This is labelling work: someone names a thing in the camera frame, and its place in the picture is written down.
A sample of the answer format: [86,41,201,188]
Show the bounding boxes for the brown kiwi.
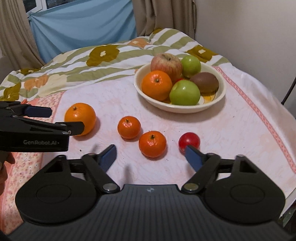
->
[190,72,219,94]

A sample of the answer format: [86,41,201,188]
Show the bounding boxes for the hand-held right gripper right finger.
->
[181,145,258,194]

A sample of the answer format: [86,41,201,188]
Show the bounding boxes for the small mandarin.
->
[138,131,167,158]
[117,116,141,139]

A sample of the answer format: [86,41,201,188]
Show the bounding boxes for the cream cartoon bowl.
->
[134,61,226,114]

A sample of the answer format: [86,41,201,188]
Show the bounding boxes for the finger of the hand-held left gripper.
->
[0,101,52,118]
[0,116,85,137]

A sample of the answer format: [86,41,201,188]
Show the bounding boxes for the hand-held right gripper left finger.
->
[43,144,121,193]

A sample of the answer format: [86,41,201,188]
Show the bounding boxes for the beige curtain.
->
[132,0,197,40]
[0,0,45,70]

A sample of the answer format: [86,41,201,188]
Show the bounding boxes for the green striped floral quilt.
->
[0,28,230,102]

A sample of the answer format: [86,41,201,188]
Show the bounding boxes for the blue cloth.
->
[29,0,137,63]

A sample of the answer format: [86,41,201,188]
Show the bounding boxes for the red yellow apple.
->
[150,53,183,81]

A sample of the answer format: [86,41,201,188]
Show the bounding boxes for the person's left hand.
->
[0,152,15,189]

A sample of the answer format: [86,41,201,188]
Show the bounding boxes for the green apple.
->
[169,79,201,106]
[181,55,201,78]

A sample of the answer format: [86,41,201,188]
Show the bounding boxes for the window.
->
[23,0,72,16]

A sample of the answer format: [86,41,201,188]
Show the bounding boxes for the large orange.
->
[64,103,97,136]
[141,70,173,101]

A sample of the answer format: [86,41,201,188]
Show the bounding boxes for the black cable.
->
[280,76,296,106]

